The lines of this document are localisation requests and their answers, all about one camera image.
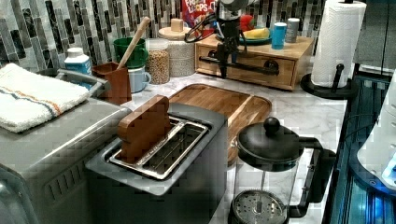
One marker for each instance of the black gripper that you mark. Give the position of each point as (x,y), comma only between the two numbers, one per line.
(229,46)

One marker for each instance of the wooden drawer box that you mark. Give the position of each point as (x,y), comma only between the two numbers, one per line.
(293,61)

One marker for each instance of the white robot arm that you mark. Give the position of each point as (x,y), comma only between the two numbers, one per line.
(228,13)

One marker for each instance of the blue round plate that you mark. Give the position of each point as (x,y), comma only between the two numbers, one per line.
(255,42)

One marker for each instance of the yellow toy banana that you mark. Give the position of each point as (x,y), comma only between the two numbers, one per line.
(261,33)

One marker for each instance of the red toy apple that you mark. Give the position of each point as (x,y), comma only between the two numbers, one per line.
(246,23)

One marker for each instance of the patterned jar with wooden lid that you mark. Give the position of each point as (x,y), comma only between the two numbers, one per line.
(181,54)

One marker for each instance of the red Froot Loops box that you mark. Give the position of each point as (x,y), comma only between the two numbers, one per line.
(199,16)

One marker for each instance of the wooden cutting board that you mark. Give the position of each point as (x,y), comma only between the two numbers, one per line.
(241,109)

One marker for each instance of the blue cylindrical can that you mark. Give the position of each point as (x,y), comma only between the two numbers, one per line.
(278,35)

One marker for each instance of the clear jar of grains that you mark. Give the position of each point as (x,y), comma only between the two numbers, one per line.
(158,60)

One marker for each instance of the grey cylindrical can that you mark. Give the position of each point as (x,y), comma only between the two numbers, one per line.
(292,30)

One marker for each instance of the wooden spoon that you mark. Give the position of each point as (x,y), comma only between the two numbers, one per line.
(138,34)

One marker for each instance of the green mug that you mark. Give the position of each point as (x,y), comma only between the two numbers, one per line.
(139,55)

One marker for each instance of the light blue mug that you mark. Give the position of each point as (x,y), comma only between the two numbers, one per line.
(139,79)

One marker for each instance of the wooden toy toast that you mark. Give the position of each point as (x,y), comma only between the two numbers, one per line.
(144,128)

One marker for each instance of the white paper towel roll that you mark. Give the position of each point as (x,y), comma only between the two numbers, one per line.
(337,41)

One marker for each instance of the brown utensil holder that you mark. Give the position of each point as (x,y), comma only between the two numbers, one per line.
(118,79)

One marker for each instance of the black paper towel holder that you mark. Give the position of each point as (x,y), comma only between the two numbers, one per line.
(349,91)

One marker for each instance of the black french press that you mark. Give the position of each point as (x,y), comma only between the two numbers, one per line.
(266,168)

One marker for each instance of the silver toaster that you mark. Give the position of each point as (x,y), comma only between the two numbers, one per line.
(180,183)

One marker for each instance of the white blue bottle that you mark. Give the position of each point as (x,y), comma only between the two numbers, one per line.
(77,61)

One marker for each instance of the white striped towel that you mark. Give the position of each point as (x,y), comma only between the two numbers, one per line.
(28,99)

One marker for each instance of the silver toaster oven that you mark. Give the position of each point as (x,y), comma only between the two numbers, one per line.
(43,174)

